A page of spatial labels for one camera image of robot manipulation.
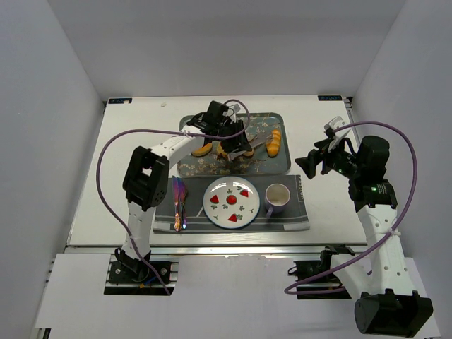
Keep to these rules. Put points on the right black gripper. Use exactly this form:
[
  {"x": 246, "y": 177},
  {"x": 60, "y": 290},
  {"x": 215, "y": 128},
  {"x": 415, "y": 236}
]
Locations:
[{"x": 316, "y": 161}]

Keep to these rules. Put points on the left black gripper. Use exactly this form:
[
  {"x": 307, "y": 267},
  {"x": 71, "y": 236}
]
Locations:
[{"x": 236, "y": 142}]

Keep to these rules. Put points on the silver metal tongs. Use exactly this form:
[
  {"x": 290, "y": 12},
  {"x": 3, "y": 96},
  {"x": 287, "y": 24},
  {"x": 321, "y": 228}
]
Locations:
[{"x": 257, "y": 140}]

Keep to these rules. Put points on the striped yellow croissant roll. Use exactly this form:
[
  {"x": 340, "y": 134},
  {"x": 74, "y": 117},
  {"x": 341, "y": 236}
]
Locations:
[{"x": 273, "y": 143}]

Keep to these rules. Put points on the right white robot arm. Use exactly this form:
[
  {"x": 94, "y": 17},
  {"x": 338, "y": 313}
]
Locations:
[{"x": 386, "y": 300}]

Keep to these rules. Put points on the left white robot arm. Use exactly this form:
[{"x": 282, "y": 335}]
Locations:
[{"x": 146, "y": 179}]

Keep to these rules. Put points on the brown bread slice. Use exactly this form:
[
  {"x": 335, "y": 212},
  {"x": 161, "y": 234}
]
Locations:
[{"x": 221, "y": 154}]

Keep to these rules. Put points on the small round glazed bun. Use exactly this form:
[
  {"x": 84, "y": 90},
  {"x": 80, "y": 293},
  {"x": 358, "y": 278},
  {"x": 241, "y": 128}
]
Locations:
[{"x": 249, "y": 153}]

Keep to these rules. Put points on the floral teal serving tray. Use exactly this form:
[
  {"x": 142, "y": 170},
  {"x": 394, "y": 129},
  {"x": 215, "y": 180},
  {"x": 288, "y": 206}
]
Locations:
[{"x": 260, "y": 163}]

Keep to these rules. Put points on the orange glazed donut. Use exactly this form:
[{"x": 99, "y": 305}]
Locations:
[{"x": 202, "y": 151}]

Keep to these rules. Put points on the lavender ceramic mug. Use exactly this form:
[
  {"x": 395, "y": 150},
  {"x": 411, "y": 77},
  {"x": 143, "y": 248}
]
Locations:
[{"x": 277, "y": 197}]

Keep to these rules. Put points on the grey striped placemat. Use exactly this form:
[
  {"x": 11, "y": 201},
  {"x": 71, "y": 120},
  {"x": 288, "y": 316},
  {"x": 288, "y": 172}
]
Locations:
[{"x": 294, "y": 216}]

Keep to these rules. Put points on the white strawberry pattern plate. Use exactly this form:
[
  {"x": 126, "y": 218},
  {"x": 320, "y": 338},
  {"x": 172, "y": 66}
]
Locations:
[{"x": 231, "y": 202}]

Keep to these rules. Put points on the right blue table label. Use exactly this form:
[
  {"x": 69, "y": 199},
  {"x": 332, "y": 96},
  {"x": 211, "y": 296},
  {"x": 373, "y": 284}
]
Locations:
[{"x": 329, "y": 97}]

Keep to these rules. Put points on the blue table label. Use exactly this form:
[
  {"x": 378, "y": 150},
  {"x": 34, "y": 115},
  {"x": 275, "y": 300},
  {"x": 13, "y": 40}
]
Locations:
[
  {"x": 329, "y": 97},
  {"x": 119, "y": 101}
]

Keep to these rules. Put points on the iridescent fork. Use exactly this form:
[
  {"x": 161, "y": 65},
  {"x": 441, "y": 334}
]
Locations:
[{"x": 183, "y": 193}]

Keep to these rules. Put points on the left blue table label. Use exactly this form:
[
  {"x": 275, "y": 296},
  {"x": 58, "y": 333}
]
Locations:
[{"x": 119, "y": 101}]

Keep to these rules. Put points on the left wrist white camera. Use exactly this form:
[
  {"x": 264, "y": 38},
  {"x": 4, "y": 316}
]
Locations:
[{"x": 232, "y": 111}]

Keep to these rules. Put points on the wrist white camera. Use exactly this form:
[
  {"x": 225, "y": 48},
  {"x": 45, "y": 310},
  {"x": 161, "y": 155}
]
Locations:
[
  {"x": 232, "y": 111},
  {"x": 336, "y": 130}
]

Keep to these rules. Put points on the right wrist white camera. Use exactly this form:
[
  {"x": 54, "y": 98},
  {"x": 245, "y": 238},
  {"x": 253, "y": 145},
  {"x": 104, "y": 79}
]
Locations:
[{"x": 336, "y": 130}]

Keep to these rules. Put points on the aluminium table edge rail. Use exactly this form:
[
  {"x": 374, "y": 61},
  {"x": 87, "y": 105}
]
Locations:
[{"x": 283, "y": 251}]

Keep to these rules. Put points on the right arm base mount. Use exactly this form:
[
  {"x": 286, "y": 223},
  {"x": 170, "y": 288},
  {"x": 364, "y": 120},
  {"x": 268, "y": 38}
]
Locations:
[{"x": 323, "y": 288}]

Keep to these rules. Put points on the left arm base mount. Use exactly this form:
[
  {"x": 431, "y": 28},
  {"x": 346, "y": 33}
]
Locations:
[{"x": 122, "y": 281}]

